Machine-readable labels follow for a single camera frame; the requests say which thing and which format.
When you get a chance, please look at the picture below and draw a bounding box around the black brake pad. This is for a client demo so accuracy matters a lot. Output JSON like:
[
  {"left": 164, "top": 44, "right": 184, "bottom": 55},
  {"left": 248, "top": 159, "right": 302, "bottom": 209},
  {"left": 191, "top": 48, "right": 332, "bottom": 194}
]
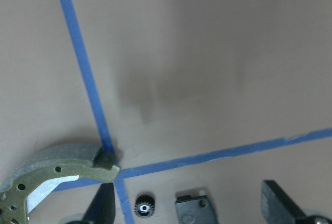
[{"left": 175, "top": 188, "right": 219, "bottom": 224}]

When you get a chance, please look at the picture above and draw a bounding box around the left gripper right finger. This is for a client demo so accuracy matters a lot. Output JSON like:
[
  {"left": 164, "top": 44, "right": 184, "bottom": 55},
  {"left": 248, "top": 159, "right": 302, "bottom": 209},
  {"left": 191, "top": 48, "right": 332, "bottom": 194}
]
[{"left": 261, "top": 180, "right": 307, "bottom": 223}]

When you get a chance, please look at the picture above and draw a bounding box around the brown paper table cover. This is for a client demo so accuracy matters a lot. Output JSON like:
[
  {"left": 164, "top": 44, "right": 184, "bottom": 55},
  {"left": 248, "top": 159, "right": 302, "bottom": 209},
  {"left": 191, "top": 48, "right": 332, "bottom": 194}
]
[{"left": 1, "top": 0, "right": 331, "bottom": 223}]

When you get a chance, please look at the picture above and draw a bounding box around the green curved brake shoe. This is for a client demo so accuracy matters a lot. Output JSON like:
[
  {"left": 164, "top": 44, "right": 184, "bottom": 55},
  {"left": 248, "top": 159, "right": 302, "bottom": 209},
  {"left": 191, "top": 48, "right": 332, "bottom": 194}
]
[{"left": 1, "top": 143, "right": 120, "bottom": 223}]

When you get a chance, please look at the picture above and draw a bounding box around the small black gear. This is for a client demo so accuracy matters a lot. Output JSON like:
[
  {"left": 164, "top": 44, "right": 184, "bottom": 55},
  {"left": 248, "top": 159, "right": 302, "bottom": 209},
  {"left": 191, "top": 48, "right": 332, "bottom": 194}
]
[{"left": 134, "top": 194, "right": 155, "bottom": 218}]

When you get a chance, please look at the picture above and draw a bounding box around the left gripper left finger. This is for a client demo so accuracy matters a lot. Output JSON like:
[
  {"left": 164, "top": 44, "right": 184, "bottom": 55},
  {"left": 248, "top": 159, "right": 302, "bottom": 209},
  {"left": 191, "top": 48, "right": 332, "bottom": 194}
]
[{"left": 81, "top": 183, "right": 116, "bottom": 224}]

